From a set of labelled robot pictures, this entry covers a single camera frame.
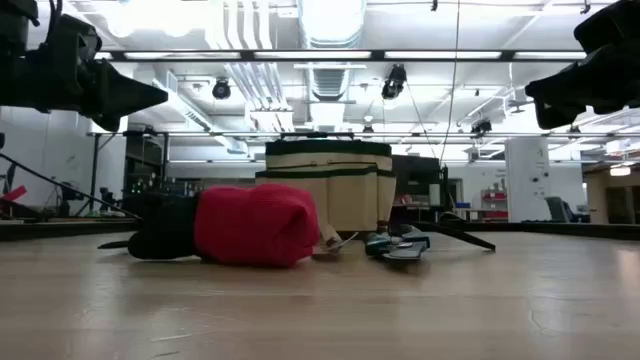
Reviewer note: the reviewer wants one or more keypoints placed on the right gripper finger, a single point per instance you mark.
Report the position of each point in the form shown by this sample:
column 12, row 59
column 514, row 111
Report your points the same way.
column 570, row 72
column 565, row 95

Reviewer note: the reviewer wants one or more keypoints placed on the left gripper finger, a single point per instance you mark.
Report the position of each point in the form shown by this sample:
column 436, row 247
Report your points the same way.
column 120, row 84
column 122, row 106

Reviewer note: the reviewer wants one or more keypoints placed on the red black gardening glove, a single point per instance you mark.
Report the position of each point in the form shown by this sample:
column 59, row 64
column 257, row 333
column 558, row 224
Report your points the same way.
column 255, row 225

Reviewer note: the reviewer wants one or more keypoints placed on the beige green gardening tote bag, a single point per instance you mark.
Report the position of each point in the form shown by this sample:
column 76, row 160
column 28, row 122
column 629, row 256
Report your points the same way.
column 350, row 200

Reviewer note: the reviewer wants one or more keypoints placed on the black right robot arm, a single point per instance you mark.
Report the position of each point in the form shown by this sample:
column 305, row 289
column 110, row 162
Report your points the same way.
column 630, row 75

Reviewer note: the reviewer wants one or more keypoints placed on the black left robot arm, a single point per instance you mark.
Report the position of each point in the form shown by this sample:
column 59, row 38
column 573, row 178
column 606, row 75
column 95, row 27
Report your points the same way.
column 12, row 80

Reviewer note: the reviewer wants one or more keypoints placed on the black shelf rack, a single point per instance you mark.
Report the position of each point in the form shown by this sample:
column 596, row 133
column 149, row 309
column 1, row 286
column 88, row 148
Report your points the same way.
column 142, row 170

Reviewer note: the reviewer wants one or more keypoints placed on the black ceiling spotlight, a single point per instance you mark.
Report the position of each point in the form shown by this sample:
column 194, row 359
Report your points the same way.
column 221, row 90
column 394, row 82
column 481, row 128

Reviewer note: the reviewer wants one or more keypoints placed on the white pillar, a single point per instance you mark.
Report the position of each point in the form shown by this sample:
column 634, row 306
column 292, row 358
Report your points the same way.
column 527, row 180

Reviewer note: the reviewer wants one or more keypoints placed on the grey office chair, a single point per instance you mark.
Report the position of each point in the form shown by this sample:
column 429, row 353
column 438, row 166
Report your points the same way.
column 557, row 210

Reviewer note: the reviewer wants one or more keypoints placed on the red clamp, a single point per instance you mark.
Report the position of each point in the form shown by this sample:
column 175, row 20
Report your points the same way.
column 12, row 194

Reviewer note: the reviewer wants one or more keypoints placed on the black overhead beam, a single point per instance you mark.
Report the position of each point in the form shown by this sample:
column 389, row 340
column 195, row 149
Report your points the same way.
column 246, row 55

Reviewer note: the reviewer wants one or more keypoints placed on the red shelf cart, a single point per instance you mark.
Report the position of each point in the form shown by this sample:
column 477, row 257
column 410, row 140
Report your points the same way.
column 495, row 205

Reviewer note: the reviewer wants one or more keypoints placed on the black cabinet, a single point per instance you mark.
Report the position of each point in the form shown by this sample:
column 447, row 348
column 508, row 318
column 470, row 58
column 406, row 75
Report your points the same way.
column 417, row 185

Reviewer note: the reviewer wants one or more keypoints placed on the long dark flat bar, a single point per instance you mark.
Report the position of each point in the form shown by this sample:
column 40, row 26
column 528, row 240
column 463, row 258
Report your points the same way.
column 465, row 239

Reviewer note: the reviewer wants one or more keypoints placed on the black background scaffold frame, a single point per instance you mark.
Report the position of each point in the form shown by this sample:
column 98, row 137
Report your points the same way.
column 95, row 170

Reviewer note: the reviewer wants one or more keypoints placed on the black aluminium rig frame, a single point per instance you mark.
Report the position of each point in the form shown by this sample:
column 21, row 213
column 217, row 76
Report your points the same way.
column 575, row 231

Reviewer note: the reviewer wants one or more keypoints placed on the silver ceiling air duct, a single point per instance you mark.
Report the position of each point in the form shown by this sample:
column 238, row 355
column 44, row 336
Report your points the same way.
column 330, row 25

